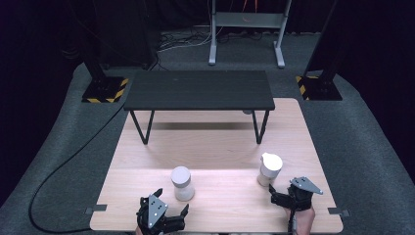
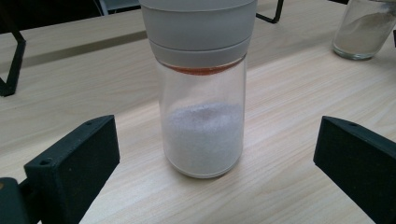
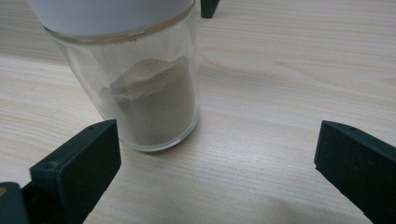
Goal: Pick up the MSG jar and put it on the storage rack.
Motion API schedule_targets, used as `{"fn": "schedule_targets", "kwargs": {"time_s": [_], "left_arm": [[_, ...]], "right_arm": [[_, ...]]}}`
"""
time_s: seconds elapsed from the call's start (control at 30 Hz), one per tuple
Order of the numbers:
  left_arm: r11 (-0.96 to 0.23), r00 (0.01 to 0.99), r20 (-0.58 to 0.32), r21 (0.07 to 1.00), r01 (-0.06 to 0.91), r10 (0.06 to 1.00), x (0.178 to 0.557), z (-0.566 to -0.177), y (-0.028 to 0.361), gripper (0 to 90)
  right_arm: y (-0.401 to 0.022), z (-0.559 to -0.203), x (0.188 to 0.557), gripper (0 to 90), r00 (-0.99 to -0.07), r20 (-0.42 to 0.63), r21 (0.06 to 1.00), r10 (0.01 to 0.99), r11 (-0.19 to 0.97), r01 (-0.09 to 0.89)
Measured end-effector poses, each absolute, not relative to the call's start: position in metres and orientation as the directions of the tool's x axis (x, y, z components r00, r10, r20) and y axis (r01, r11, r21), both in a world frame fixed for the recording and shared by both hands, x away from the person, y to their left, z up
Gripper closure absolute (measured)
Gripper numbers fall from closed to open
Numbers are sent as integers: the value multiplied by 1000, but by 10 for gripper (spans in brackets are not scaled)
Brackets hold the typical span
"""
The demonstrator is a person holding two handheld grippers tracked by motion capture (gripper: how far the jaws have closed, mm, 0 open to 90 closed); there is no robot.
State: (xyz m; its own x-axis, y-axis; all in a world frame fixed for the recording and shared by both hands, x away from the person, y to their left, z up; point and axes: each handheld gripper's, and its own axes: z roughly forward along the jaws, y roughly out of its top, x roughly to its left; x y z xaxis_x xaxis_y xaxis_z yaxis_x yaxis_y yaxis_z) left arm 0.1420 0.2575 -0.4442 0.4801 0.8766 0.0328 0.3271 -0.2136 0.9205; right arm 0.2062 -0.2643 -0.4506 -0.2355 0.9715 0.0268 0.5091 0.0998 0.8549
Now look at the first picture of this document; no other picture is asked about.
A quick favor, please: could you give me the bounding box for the black stand with striped base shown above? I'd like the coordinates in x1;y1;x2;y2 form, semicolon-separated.
295;0;344;102
69;0;130;104

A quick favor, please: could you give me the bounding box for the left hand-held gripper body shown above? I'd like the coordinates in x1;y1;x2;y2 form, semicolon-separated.
136;194;170;235

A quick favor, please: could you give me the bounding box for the dark cabinet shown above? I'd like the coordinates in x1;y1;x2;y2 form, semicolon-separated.
94;0;161;71

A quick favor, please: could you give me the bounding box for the clear jar with spouted white lid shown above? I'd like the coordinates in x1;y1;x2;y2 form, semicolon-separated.
256;152;284;188

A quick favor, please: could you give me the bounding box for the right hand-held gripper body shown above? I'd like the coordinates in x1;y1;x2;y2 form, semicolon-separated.
287;176;324;212

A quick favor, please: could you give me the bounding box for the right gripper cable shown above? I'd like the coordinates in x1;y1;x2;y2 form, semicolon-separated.
288;209;298;235

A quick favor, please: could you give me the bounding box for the bundle of floor cables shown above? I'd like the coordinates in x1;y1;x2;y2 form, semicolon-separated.
158;30;213;53

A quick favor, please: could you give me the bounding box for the black shelf with metal legs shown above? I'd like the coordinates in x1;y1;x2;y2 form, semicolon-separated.
122;70;276;145

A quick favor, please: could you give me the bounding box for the long black floor cable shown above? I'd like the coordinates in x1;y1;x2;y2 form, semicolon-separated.
28;101;126;234

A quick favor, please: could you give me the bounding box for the grey metal stand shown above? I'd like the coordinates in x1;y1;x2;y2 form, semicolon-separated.
207;0;293;69

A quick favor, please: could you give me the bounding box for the person's right hand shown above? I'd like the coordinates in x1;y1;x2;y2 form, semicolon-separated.
285;207;316;234

